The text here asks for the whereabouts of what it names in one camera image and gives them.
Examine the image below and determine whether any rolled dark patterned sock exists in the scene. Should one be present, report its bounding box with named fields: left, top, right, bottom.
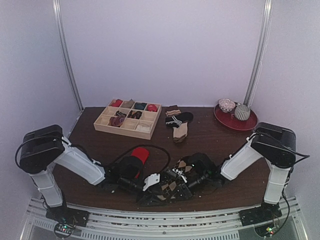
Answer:
left=127, top=110, right=143, bottom=120

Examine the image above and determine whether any maroon striped sock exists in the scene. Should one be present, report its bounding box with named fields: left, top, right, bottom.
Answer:
left=165, top=105, right=181, bottom=117

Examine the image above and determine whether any rolled red white sock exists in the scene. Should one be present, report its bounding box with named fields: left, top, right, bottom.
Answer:
left=146, top=104, right=158, bottom=112

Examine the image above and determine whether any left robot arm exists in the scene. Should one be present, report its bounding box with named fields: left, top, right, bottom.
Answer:
left=14, top=124, right=161, bottom=222

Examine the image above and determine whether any beige green-toed sock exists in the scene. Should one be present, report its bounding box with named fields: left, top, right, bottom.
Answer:
left=173, top=122, right=188, bottom=143

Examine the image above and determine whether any rolled beige sock in box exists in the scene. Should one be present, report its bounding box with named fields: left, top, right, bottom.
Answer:
left=122, top=99, right=135, bottom=109

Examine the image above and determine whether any rolled purple orange sock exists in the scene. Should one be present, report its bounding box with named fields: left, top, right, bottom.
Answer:
left=109, top=115, right=126, bottom=128

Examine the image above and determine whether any striped ceramic mug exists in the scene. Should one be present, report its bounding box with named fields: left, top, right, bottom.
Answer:
left=234, top=103, right=251, bottom=121

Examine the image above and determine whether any black white-striped sock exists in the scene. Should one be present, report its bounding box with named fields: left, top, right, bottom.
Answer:
left=165, top=112, right=194, bottom=128

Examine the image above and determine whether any rolled teal sock in box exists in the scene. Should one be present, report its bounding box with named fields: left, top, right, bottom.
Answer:
left=134, top=102, right=147, bottom=111

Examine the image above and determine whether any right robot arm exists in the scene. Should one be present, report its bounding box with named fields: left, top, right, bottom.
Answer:
left=173, top=122, right=297, bottom=221

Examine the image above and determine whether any right aluminium frame post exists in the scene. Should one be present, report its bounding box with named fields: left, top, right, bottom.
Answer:
left=243, top=0, right=273, bottom=107

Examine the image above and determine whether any aluminium frame post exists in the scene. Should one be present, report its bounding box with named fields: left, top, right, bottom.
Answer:
left=243, top=0, right=273, bottom=107
left=52, top=0, right=84, bottom=112

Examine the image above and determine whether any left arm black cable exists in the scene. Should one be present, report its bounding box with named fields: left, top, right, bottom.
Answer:
left=109, top=143, right=171, bottom=173

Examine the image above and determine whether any rolled red sock in box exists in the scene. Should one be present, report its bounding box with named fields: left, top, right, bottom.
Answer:
left=110, top=99, right=123, bottom=108

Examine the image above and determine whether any red round tray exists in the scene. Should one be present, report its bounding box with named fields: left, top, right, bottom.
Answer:
left=213, top=104, right=258, bottom=131

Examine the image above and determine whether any rolled black striped sock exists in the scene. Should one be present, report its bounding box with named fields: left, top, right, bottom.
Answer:
left=115, top=111, right=127, bottom=117

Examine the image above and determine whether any wooden compartment organizer box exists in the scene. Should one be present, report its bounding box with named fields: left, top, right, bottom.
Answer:
left=93, top=98, right=162, bottom=140

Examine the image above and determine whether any brown beige argyle sock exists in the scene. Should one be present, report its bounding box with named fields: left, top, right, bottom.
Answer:
left=157, top=156, right=197, bottom=203

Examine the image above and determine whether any aluminium front rail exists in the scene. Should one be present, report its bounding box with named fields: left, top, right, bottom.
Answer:
left=18, top=197, right=311, bottom=240

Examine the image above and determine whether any left aluminium frame post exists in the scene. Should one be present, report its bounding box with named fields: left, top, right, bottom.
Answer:
left=52, top=0, right=84, bottom=112

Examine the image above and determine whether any patterned ceramic bowl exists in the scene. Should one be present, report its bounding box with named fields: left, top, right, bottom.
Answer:
left=218, top=98, right=236, bottom=113

